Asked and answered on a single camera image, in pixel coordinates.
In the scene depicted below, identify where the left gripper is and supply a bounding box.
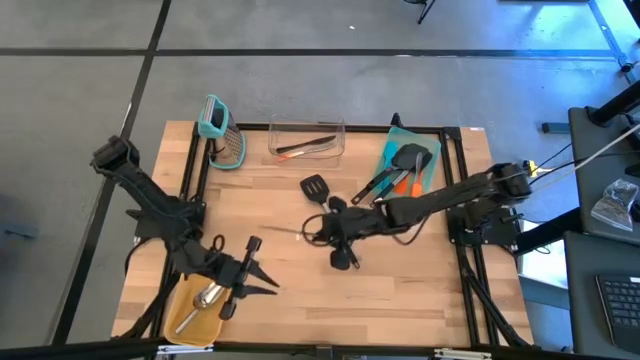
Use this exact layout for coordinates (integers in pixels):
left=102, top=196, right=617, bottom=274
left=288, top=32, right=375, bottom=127
left=214, top=235, right=280, bottom=321

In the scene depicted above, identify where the clear plastic bag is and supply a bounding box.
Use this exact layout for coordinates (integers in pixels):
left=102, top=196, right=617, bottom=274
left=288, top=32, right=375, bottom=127
left=589, top=178, right=640, bottom=233

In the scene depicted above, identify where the black keyboard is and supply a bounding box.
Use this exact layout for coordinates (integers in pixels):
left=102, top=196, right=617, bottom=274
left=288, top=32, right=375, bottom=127
left=594, top=273, right=640, bottom=354

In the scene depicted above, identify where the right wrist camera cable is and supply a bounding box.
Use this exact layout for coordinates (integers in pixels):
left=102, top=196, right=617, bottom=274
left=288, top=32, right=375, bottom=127
left=300, top=213, right=430, bottom=247

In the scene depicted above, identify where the black aluminium table frame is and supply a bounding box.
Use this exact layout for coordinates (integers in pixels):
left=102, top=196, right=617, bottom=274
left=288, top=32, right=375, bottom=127
left=112, top=121, right=539, bottom=360

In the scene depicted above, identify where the black desk foot bar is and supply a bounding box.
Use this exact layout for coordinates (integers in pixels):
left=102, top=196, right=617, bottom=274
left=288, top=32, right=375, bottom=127
left=514, top=207, right=584, bottom=256

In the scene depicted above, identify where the white cable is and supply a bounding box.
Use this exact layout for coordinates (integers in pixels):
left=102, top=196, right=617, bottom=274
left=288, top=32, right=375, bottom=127
left=572, top=122, right=640, bottom=174

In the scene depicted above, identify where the silver aluminium bracket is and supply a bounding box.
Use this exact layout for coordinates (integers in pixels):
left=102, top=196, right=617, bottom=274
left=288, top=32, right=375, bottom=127
left=157, top=343, right=215, bottom=356
left=433, top=348, right=493, bottom=360

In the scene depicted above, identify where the black slotted turner steel handle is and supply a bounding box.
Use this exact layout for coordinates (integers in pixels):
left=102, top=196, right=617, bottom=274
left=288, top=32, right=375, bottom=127
left=299, top=173, right=361, bottom=270

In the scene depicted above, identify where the teal steel box grater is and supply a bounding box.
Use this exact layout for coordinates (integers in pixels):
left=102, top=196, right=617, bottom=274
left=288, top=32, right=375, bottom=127
left=197, top=93, right=247, bottom=171

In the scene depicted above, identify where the black solid turner steel handle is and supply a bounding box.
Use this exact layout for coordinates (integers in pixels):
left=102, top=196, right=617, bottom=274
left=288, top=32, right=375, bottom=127
left=372, top=143, right=434, bottom=205

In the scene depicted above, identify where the black frame beam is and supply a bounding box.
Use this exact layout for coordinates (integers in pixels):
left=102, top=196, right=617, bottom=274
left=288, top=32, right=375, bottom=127
left=0, top=338, right=640, bottom=360

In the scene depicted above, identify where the dark grey desk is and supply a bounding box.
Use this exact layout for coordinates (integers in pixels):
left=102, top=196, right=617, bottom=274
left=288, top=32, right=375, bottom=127
left=563, top=231, right=640, bottom=360
left=567, top=106, right=640, bottom=246

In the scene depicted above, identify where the teal plastic bin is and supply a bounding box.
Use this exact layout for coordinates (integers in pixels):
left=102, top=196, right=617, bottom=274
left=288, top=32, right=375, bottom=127
left=369, top=125, right=443, bottom=201

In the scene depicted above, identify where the black kitchen knife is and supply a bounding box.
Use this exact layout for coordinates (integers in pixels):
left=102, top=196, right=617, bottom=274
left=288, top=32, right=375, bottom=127
left=274, top=134, right=338, bottom=155

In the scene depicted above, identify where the clear plastic bin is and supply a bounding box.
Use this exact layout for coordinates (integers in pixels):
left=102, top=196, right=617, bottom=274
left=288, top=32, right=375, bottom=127
left=268, top=117, right=346, bottom=161

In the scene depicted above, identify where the black desk leg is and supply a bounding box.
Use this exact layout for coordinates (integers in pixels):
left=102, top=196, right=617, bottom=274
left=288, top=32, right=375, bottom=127
left=585, top=79, right=640, bottom=127

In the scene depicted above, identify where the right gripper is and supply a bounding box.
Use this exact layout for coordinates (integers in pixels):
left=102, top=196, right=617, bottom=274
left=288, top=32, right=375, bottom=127
left=312, top=195, right=389, bottom=271

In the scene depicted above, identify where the shiny steel scoop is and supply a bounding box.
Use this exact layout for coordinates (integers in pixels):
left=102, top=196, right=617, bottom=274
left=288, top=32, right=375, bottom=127
left=174, top=282, right=226, bottom=335

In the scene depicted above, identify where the long black slotted spatula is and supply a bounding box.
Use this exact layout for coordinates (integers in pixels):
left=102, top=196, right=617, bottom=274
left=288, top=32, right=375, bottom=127
left=351, top=149, right=424, bottom=207

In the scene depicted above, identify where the orange plastic bin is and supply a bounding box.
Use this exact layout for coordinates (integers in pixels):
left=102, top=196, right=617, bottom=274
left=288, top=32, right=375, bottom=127
left=163, top=272, right=226, bottom=347

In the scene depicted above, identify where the yellow power plug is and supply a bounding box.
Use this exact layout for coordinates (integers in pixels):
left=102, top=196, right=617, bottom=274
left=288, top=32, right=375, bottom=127
left=522, top=159, right=554, bottom=179

